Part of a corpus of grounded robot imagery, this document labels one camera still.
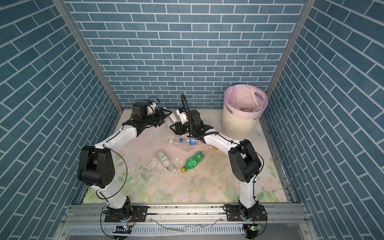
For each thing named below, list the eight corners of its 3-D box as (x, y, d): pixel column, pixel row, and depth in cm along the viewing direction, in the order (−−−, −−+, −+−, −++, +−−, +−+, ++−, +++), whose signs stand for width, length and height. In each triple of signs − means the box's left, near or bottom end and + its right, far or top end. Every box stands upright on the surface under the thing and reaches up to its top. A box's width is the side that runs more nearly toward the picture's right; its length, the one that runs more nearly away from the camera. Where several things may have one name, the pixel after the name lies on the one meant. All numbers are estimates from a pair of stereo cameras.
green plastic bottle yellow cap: (180, 170, 90) (179, 166, 86) (199, 152, 98) (199, 148, 94) (186, 176, 88) (186, 173, 83) (205, 157, 96) (205, 153, 91)
